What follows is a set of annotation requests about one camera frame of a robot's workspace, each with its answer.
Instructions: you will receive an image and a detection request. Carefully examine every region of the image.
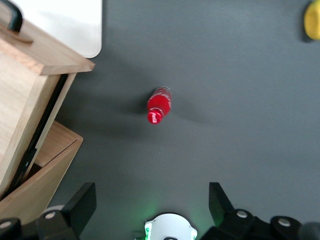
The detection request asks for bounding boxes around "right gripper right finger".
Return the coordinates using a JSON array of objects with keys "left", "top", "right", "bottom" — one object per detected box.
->
[{"left": 199, "top": 181, "right": 305, "bottom": 240}]

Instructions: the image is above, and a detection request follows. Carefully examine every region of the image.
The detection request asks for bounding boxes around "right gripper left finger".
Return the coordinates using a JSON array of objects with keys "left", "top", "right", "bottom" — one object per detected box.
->
[{"left": 0, "top": 181, "right": 98, "bottom": 240}]

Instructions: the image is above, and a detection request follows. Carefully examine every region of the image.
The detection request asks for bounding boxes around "wooden drawer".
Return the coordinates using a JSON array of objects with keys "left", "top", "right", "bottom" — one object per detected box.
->
[{"left": 0, "top": 0, "right": 96, "bottom": 201}]

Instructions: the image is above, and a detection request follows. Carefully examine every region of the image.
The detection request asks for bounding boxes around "black metal drawer handle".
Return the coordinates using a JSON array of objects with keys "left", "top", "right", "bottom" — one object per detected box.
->
[{"left": 0, "top": 0, "right": 24, "bottom": 33}]

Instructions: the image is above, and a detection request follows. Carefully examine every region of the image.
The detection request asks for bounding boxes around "red Coca-Cola bottle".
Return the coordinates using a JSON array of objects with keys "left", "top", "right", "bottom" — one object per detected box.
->
[{"left": 145, "top": 85, "right": 174, "bottom": 126}]

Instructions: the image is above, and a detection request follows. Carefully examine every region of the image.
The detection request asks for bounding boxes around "cream plastic tray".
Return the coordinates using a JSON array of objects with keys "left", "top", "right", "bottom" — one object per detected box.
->
[{"left": 9, "top": 0, "right": 103, "bottom": 59}]

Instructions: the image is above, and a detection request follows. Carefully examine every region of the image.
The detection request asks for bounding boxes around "yellow lemon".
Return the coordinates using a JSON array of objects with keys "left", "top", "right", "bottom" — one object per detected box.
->
[{"left": 303, "top": 0, "right": 320, "bottom": 41}]

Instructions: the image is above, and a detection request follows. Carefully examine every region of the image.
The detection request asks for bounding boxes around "black drawer slide rail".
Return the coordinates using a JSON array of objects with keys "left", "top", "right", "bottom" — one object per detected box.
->
[{"left": 13, "top": 73, "right": 70, "bottom": 183}]

